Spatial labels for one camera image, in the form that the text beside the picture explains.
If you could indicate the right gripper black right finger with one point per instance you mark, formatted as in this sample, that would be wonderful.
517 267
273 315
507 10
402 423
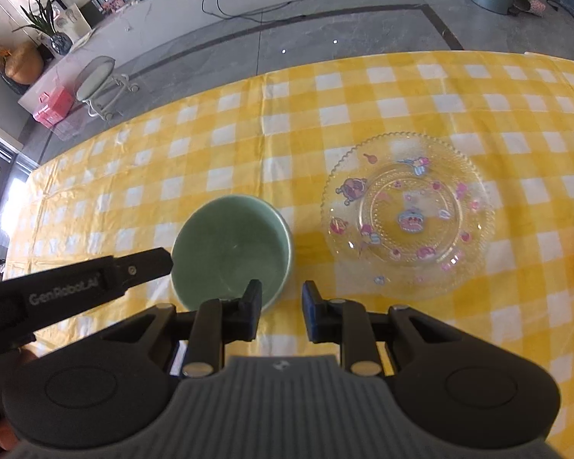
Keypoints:
347 324

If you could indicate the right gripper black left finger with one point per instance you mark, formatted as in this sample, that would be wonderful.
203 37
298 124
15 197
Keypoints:
217 323

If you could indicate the green ceramic bowl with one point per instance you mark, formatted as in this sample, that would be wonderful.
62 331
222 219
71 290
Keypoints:
227 243

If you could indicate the clear glass cartoon plate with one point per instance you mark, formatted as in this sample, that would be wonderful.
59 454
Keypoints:
409 215

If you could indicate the pink storage box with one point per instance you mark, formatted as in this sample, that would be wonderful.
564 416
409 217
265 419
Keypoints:
53 106

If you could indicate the grey round chair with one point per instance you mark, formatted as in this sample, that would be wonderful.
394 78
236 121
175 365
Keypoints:
98 77

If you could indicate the orange round vase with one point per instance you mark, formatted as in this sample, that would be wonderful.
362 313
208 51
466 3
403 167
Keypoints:
25 64

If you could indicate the yellow white checkered tablecloth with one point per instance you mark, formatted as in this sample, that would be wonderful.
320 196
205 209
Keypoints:
306 137

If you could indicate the green potted plant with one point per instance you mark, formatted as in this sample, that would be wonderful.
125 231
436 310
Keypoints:
41 17

